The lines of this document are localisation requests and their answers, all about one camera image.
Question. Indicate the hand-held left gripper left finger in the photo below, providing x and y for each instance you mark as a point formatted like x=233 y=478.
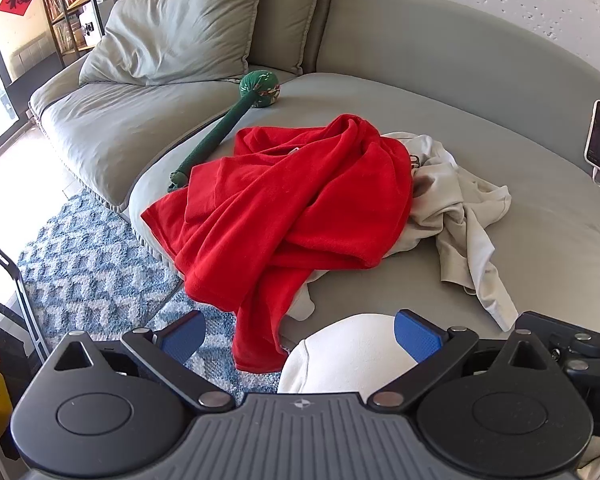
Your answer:
x=182 y=336

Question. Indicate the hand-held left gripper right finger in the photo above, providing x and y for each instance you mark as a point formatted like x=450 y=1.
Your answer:
x=417 y=336

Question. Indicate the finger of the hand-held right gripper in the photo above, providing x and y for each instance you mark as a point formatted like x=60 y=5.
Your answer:
x=555 y=330

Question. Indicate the red sweater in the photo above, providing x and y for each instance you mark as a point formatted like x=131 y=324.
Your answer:
x=280 y=200

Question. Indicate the grey sofa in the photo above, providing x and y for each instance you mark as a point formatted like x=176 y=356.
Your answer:
x=530 y=240

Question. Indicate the blue white patterned rug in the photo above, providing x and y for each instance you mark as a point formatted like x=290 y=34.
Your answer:
x=90 y=270

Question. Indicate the beige garment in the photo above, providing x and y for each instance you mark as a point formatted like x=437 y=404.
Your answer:
x=460 y=210

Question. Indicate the black metal stand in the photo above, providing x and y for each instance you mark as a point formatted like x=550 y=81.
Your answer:
x=22 y=300

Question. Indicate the green plush massage hammer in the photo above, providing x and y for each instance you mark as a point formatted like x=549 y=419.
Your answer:
x=215 y=135

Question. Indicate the large grey back cushion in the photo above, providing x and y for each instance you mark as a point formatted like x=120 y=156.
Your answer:
x=180 y=25

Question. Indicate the wooden bookshelf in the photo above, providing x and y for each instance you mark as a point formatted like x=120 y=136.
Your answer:
x=65 y=5

